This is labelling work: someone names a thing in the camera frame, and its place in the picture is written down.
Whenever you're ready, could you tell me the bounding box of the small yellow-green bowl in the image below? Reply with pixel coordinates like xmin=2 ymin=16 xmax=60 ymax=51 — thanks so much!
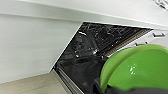
xmin=99 ymin=43 xmax=168 ymax=93

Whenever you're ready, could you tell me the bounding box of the stainless steel dishwasher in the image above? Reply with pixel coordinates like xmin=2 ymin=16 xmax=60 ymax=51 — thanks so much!
xmin=54 ymin=21 xmax=153 ymax=94

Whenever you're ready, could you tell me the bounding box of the white two-door base cabinet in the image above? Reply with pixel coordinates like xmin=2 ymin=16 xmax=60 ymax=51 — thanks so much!
xmin=0 ymin=13 xmax=83 ymax=85

